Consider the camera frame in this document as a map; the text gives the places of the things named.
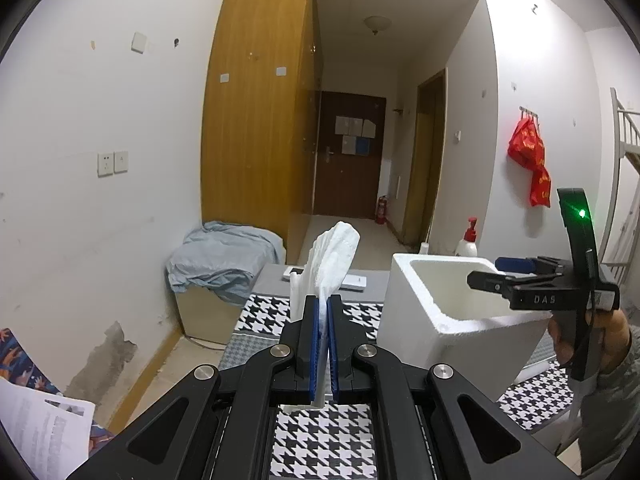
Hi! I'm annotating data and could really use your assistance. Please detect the white paper notices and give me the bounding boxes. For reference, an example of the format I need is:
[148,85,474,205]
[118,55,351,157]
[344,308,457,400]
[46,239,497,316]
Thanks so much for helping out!
[334,115,377,154]

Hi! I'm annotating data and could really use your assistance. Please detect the houndstooth grey bed sheet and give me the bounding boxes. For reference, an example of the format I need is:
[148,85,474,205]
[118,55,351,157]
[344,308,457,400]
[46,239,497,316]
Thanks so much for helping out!
[217,262,576,480]

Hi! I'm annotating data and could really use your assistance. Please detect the white pump bottle red top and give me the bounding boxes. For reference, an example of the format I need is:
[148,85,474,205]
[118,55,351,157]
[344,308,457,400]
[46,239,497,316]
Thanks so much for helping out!
[454,217,480,257]

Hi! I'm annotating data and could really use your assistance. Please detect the red plastic bags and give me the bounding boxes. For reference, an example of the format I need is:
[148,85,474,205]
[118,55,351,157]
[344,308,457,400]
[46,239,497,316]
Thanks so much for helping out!
[507,117,552,209]

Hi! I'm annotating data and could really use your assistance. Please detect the person's right hand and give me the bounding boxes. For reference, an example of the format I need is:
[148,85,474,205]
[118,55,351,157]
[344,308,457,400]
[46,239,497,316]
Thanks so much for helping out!
[546,307,632,377]

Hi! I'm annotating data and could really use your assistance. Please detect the dark brown entrance door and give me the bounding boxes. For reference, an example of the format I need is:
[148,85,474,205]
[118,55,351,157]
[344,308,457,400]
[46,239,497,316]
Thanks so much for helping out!
[312,91,388,220]

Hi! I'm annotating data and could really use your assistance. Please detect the grey-blue crumpled cloth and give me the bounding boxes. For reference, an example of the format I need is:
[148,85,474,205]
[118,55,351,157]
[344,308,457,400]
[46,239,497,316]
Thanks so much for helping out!
[167,220,286,306]

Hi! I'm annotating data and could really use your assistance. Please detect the printed paper sheet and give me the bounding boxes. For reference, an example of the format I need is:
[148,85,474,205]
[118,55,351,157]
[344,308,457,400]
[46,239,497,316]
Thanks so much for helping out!
[0,376,96,480]

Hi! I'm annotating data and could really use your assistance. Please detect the beige bedside box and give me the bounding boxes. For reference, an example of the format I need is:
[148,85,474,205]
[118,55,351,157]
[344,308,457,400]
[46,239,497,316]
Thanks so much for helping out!
[175,286,249,347]

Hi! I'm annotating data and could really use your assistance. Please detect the grey metal bunk bed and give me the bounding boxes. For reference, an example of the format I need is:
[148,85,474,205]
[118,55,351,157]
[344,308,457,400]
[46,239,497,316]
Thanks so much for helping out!
[600,87,640,282]

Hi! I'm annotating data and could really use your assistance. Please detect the white foam box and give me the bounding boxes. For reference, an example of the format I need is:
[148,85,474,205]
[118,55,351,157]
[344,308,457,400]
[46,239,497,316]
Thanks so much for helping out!
[377,253,554,404]

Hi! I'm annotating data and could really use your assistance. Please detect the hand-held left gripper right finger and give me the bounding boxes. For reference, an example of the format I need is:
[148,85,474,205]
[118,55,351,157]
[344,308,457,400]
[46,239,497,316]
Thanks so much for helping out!
[328,295,577,480]

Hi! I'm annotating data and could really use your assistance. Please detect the light wooden side door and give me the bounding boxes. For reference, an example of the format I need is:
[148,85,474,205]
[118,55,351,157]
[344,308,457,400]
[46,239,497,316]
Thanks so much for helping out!
[402,69,448,254]

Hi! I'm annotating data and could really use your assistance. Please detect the person's right forearm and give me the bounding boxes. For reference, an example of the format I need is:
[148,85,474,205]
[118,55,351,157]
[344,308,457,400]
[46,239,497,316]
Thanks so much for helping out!
[579,324,640,477]

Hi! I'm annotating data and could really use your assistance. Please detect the white double wall socket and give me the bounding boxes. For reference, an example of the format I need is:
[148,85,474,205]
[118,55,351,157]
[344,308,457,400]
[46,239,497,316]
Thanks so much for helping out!
[97,151,129,178]

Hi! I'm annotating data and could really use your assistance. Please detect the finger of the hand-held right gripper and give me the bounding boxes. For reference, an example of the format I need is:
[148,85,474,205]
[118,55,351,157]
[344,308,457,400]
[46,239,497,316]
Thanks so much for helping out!
[495,255,568,277]
[466,269,524,295]

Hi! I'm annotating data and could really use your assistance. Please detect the colourful printed cloth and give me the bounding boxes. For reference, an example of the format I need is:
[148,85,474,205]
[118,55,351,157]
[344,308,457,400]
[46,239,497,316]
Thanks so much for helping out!
[0,327,117,457]

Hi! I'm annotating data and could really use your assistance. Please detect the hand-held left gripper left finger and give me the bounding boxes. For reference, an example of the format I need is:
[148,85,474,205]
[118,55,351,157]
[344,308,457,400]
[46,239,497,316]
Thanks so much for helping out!
[65,295,329,480]

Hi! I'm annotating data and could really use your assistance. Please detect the wooden wardrobe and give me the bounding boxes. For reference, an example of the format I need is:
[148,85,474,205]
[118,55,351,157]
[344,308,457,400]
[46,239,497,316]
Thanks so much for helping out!
[200,0,324,267]

